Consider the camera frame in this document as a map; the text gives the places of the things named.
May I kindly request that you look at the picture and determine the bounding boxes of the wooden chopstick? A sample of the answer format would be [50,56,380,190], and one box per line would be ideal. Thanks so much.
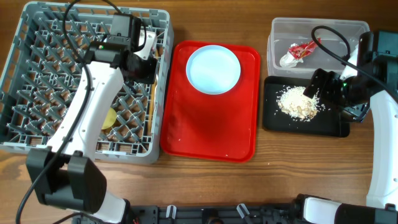
[147,69,159,136]

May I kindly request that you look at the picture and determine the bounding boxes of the rice and peanut leftovers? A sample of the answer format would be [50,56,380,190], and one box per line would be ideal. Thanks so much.
[276,85,326,122]

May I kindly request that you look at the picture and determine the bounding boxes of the red snack wrapper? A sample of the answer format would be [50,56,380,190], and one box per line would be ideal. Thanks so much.
[288,40,318,60]

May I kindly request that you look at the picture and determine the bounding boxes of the yellow plastic cup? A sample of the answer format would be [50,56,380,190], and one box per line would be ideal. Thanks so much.
[101,108,117,130]

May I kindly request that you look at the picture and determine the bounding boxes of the light blue plate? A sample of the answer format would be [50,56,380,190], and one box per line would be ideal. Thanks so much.
[185,45,241,95]

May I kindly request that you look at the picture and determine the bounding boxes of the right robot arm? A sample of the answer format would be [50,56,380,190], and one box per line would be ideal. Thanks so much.
[291,28,397,223]

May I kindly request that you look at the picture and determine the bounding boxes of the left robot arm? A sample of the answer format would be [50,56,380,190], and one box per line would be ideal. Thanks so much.
[25,12,157,223]

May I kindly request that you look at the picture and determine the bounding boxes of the black waste tray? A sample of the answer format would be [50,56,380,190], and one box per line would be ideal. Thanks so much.
[262,76,350,138]

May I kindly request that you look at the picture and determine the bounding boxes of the grey dishwasher rack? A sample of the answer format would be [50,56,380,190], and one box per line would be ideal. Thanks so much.
[1,1,174,164]

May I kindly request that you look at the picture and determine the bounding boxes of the clear plastic bin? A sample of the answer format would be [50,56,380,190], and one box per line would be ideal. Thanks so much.
[267,17,369,79]

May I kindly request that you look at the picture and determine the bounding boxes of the red plastic tray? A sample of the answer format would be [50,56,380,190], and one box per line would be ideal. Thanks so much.
[160,40,261,163]

